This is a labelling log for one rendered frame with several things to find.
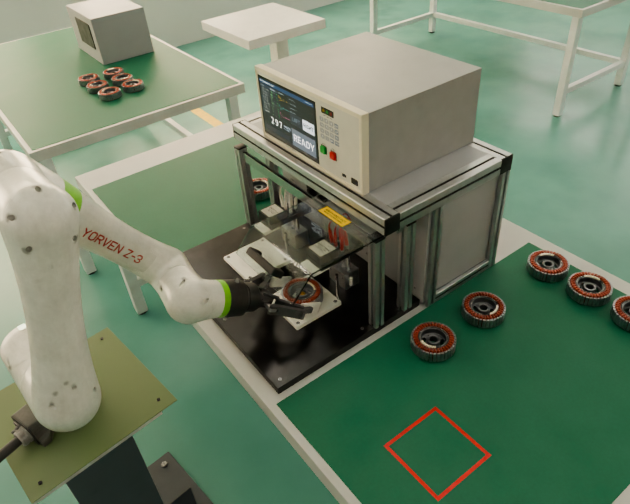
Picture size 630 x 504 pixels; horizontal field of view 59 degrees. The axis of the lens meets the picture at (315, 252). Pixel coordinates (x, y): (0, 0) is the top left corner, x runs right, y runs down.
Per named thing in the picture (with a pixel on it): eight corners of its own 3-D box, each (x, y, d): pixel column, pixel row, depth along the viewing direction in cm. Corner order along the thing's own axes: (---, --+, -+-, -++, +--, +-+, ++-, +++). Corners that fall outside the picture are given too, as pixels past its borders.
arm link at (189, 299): (170, 336, 125) (184, 296, 120) (149, 302, 132) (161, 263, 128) (223, 330, 134) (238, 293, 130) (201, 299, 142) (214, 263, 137)
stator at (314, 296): (298, 320, 148) (297, 309, 146) (275, 298, 156) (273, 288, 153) (331, 301, 153) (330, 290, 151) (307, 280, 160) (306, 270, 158)
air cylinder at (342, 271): (345, 290, 158) (344, 275, 155) (329, 277, 163) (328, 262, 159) (359, 282, 160) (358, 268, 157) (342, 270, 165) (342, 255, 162)
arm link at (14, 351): (45, 431, 123) (9, 375, 111) (21, 389, 132) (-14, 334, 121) (100, 396, 129) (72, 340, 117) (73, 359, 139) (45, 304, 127)
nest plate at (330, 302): (297, 330, 147) (296, 327, 146) (266, 300, 157) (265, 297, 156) (341, 304, 154) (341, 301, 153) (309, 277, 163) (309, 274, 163)
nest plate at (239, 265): (249, 284, 163) (248, 281, 162) (223, 259, 173) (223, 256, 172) (291, 262, 169) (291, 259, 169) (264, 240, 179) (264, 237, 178)
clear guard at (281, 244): (292, 306, 120) (289, 285, 117) (235, 254, 136) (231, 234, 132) (402, 244, 135) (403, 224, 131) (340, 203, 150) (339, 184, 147)
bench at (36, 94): (83, 282, 290) (28, 153, 244) (1, 156, 411) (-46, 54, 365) (262, 203, 338) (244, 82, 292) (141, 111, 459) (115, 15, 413)
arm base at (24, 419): (15, 482, 120) (4, 467, 116) (-22, 450, 127) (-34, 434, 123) (111, 397, 136) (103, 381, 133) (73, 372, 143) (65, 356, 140)
